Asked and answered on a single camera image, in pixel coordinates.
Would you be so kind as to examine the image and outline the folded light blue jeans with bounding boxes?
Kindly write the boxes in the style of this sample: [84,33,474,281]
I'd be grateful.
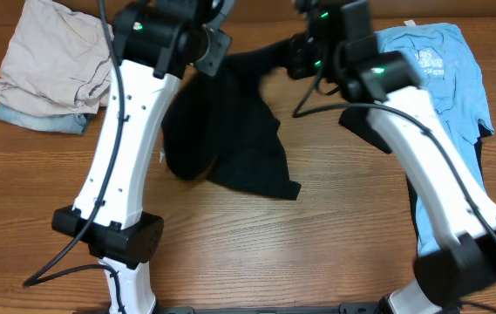
[0,103,91,134]

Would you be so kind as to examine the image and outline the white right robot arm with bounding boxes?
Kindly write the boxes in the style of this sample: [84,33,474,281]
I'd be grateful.
[286,34,496,313]

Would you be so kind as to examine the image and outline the black garment under blue shirt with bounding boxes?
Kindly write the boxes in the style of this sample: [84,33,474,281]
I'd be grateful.
[406,122,491,256]

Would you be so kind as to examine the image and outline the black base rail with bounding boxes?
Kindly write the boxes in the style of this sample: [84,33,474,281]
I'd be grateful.
[155,303,380,314]

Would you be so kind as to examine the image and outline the folded beige garment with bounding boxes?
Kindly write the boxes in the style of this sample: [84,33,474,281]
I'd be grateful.
[0,0,112,117]

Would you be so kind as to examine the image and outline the black t-shirt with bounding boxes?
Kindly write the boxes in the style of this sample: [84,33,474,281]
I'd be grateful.
[160,38,392,201]

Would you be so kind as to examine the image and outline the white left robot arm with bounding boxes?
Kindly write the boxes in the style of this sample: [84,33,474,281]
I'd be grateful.
[51,0,234,313]

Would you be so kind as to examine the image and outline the light blue t-shirt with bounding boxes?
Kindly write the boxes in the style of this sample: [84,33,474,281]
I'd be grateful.
[376,22,495,258]

